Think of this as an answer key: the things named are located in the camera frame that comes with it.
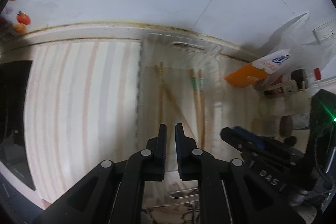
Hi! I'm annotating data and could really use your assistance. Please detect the fruit wall stickers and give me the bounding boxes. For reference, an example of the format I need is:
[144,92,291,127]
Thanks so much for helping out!
[1,0,31,39]

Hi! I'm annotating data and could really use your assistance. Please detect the black gas stove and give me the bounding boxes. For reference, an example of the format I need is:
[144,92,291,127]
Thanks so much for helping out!
[1,60,36,190]

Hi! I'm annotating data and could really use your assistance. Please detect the orange white salt bag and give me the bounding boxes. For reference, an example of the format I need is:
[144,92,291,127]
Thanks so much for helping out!
[224,49,291,88]

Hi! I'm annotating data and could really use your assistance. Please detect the striped cat table mat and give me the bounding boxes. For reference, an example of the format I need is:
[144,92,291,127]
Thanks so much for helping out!
[23,40,263,210]

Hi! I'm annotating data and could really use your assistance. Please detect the red cap oil bottle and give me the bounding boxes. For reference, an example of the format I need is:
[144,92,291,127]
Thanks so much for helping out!
[290,68,321,91]

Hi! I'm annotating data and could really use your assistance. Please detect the clear plastic organizer bin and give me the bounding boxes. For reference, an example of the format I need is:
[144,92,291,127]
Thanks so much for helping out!
[138,33,259,207]

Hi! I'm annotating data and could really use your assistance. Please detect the white wall socket strip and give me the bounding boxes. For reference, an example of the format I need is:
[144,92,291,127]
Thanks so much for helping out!
[313,19,336,42]

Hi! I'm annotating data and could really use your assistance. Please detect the clear plastic bag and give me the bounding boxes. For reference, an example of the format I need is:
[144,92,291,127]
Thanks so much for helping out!
[259,12,335,73]

